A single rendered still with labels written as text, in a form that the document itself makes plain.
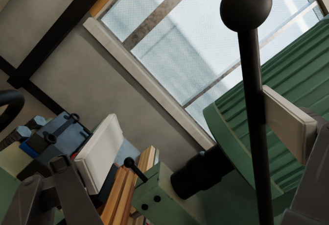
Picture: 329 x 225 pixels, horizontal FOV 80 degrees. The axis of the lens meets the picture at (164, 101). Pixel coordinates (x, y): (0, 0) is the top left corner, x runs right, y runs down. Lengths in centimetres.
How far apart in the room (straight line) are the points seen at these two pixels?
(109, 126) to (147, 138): 172
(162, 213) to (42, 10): 165
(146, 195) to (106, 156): 22
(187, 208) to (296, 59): 30
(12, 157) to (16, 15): 162
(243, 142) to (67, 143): 28
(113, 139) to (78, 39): 157
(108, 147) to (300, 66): 25
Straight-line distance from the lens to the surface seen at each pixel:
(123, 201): 46
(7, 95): 46
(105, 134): 17
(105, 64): 169
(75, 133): 40
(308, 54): 32
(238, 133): 29
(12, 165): 37
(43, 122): 42
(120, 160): 61
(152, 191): 37
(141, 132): 186
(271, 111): 17
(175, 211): 40
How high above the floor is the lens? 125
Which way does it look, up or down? 15 degrees down
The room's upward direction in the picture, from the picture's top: 50 degrees clockwise
